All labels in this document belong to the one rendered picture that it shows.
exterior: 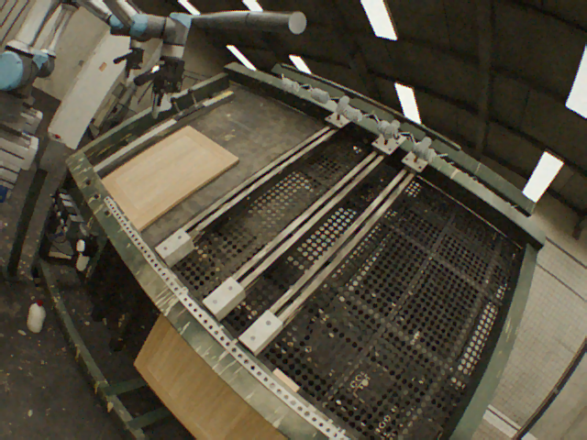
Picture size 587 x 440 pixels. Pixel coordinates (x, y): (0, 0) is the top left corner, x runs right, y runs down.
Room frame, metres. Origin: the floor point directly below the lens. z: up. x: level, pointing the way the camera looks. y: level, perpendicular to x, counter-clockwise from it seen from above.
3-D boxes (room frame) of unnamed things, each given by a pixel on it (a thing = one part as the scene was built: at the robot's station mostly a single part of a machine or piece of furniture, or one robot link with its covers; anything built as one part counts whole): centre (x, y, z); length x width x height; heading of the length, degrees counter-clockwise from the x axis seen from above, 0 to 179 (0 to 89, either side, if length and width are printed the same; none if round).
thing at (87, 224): (1.02, 0.83, 0.69); 0.50 x 0.14 x 0.24; 68
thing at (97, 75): (3.77, 4.10, 1.03); 0.61 x 0.58 x 2.05; 57
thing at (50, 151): (1.12, 1.26, 0.84); 0.12 x 0.12 x 0.18; 68
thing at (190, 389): (0.95, -0.17, 0.53); 0.90 x 0.02 x 0.55; 68
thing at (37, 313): (1.00, 0.83, 0.10); 0.10 x 0.10 x 0.20
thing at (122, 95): (5.57, 4.73, 1.10); 1.37 x 0.70 x 2.20; 57
